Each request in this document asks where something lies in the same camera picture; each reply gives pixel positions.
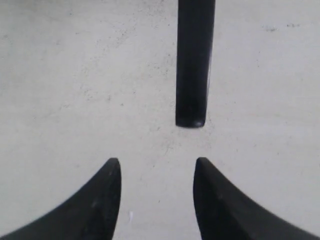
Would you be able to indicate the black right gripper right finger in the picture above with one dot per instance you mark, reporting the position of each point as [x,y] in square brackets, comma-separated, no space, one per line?
[223,212]

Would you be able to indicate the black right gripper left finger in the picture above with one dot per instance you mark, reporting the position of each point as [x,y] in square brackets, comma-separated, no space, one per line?
[90,214]

